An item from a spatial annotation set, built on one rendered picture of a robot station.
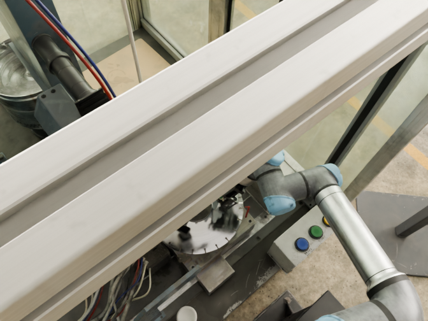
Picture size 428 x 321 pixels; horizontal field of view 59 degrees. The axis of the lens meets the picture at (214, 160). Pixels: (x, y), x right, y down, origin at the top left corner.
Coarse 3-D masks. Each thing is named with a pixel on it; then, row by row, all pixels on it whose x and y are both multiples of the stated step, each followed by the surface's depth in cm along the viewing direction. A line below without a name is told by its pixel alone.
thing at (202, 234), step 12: (240, 204) 130; (216, 216) 127; (228, 216) 128; (240, 216) 128; (180, 228) 125; (192, 228) 125; (204, 228) 125; (216, 228) 125; (228, 228) 126; (168, 240) 123; (180, 240) 123; (192, 240) 123; (204, 240) 123; (216, 240) 123; (204, 252) 121
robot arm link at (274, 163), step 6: (282, 150) 102; (276, 156) 100; (282, 156) 101; (270, 162) 99; (276, 162) 99; (258, 168) 101; (264, 168) 100; (270, 168) 100; (276, 168) 106; (252, 174) 104; (258, 174) 101
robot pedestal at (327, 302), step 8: (288, 296) 206; (328, 296) 136; (280, 304) 203; (288, 304) 201; (296, 304) 204; (312, 304) 135; (320, 304) 134; (328, 304) 134; (336, 304) 135; (264, 312) 202; (272, 312) 202; (280, 312) 202; (288, 312) 197; (296, 312) 177; (304, 312) 134; (312, 312) 133; (320, 312) 133; (328, 312) 133; (256, 320) 199; (264, 320) 199; (272, 320) 200; (280, 320) 199; (288, 320) 170; (296, 320) 132; (304, 320) 132; (312, 320) 132
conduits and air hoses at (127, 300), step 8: (144, 264) 125; (136, 272) 121; (144, 272) 123; (112, 280) 121; (120, 280) 122; (128, 280) 120; (136, 280) 119; (112, 288) 120; (96, 296) 126; (112, 296) 120; (120, 296) 121; (128, 296) 120; (144, 296) 118; (96, 304) 130; (112, 304) 120; (120, 304) 120; (128, 304) 117; (88, 312) 125; (104, 312) 123; (112, 312) 123; (120, 312) 121; (80, 320) 125; (88, 320) 128; (96, 320) 124; (104, 320) 120; (112, 320) 121; (120, 320) 118
